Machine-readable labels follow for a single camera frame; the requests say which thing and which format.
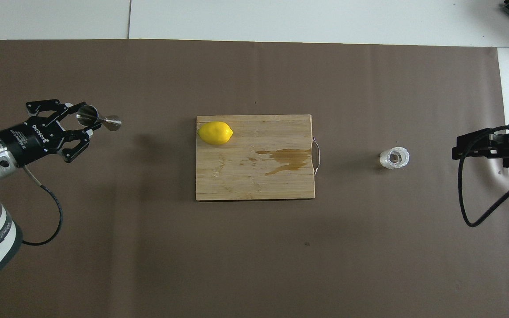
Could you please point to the steel double jigger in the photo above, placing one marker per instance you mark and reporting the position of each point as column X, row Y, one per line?
column 89, row 115

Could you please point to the clear faceted glass cup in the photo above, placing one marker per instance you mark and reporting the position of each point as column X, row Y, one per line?
column 394, row 158

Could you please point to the yellow lemon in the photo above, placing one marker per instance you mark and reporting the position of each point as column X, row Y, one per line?
column 214, row 133

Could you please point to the brown paper table mat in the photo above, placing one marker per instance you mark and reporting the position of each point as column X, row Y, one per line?
column 192, row 256

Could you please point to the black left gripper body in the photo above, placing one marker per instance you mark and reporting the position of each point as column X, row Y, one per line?
column 33, row 139

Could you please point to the wooden cutting board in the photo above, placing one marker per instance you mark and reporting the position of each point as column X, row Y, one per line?
column 245, row 176

